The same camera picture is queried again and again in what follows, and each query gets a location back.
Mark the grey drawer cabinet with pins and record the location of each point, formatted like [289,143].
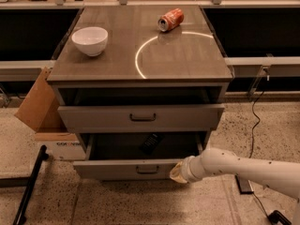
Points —
[141,65]

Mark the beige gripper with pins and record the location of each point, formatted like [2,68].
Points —
[187,170]

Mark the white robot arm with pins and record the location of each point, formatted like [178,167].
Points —
[281,176]

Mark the white ceramic bowl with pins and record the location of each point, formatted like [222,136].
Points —
[91,41]

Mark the black caster base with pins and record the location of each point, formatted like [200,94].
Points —
[277,218]

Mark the black snack packet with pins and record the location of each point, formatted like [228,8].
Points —
[151,143]

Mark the grey drawer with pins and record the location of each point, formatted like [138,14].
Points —
[117,156]
[146,118]

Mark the black metal stand leg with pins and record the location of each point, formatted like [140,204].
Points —
[20,216]

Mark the orange soda can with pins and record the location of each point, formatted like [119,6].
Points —
[170,20]

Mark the brown cardboard box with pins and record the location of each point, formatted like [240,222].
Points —
[39,111]

